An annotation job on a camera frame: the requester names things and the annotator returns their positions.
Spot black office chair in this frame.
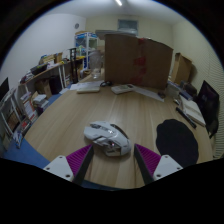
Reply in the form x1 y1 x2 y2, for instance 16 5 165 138
196 79 221 139

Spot black hand truck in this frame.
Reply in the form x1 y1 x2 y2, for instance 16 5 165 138
68 47 80 85

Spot black mouse pad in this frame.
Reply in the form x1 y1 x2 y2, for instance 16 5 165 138
155 118 200 168

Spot dark brown bag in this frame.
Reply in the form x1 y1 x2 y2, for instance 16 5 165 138
181 81 198 99

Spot black computer tower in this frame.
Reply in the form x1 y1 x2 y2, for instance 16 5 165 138
49 75 63 95

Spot long black bar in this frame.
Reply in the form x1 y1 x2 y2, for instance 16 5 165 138
175 106 198 130

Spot black monitor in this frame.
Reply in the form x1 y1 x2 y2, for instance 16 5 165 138
0 77 10 101

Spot small black device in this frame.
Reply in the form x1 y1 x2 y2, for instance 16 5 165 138
99 80 113 88

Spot blue and white display cabinet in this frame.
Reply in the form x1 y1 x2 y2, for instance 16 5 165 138
74 31 99 69

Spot long wooden side desk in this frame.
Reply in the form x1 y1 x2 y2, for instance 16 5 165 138
19 56 86 96

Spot clear plastic container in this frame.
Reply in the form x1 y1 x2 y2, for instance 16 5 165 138
89 49 103 80

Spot white shelf unit with books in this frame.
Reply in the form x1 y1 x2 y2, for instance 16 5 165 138
0 88 39 149

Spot white paper sheets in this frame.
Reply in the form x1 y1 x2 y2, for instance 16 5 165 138
68 80 104 92

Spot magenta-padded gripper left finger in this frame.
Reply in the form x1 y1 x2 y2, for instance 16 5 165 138
43 143 95 187

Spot large brown cardboard box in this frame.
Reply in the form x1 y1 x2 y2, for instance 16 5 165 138
104 33 174 90

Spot open tall cardboard box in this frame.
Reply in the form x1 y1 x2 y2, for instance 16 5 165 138
170 52 193 85

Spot grey sheet stack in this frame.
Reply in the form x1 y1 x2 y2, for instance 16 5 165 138
94 29 138 41

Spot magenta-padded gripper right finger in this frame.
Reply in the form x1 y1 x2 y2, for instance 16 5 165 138
133 143 184 186

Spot pale door with window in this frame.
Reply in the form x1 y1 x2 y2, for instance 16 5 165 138
117 18 139 36

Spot white computer mouse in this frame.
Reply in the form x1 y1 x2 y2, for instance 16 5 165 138
83 120 133 158

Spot stack of books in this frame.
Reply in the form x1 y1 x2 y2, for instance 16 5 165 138
32 94 50 116

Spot small flat white box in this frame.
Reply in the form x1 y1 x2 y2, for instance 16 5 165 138
76 85 101 94

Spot white remote control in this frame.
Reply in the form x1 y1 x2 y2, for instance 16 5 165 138
110 84 135 95

